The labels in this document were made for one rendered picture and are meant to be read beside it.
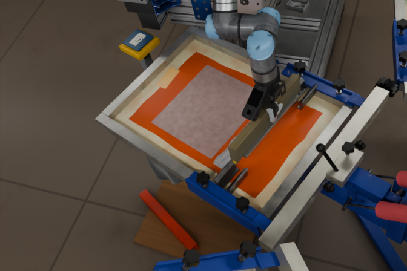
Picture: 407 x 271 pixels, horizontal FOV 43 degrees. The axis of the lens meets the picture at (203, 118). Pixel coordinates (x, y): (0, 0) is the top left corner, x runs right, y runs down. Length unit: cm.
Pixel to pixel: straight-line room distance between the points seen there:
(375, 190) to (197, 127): 67
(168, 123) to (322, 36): 147
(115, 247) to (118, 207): 23
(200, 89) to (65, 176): 141
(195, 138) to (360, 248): 114
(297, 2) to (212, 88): 153
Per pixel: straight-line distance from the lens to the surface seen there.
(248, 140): 165
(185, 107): 198
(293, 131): 185
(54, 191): 318
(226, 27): 156
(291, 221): 159
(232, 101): 196
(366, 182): 165
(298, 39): 319
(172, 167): 180
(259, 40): 146
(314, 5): 340
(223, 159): 181
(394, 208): 155
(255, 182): 176
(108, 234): 291
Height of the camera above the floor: 248
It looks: 52 degrees down
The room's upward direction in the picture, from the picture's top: 17 degrees counter-clockwise
